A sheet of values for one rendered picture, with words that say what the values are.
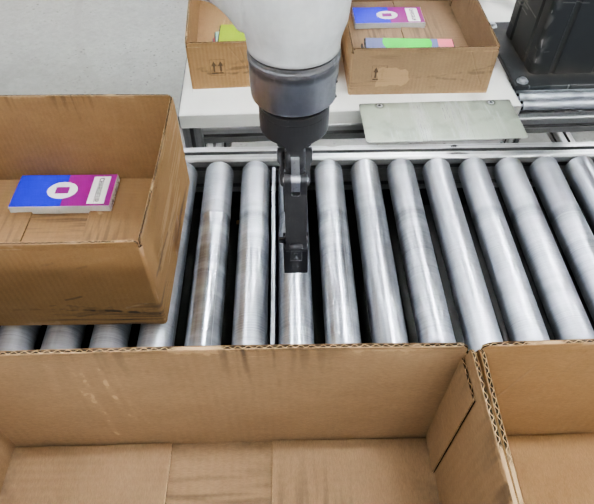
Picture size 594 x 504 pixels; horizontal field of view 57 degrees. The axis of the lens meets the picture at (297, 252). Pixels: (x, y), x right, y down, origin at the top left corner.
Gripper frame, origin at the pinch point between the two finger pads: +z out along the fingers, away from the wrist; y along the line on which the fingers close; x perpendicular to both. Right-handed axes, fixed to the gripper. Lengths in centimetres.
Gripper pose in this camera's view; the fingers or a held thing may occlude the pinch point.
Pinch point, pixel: (294, 228)
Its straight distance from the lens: 73.0
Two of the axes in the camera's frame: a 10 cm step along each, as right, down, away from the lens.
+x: -10.0, 0.2, -0.1
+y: -0.2, -7.7, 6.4
